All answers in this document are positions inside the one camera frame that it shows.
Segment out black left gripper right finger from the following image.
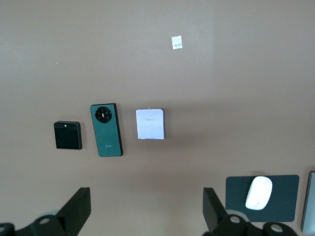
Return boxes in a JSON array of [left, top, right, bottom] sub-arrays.
[[202, 187, 300, 236]]

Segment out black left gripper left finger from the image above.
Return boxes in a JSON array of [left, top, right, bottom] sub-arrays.
[[0, 187, 92, 236]]

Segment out black flip phone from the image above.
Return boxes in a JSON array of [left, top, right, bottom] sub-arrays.
[[53, 120, 83, 150]]

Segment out green phone round camera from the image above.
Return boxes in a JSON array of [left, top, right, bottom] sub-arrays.
[[90, 103, 124, 157]]

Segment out lavender flip phone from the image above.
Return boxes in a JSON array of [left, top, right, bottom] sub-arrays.
[[135, 107, 167, 141]]

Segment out white computer mouse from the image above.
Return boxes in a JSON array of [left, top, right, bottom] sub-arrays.
[[245, 176, 273, 211]]

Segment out black mouse pad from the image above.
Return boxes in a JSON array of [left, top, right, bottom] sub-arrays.
[[225, 175, 300, 223]]

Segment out silver laptop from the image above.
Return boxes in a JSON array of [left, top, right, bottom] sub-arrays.
[[300, 171, 315, 235]]

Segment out small tape piece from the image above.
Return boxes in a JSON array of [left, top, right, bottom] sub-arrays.
[[171, 35, 184, 50]]

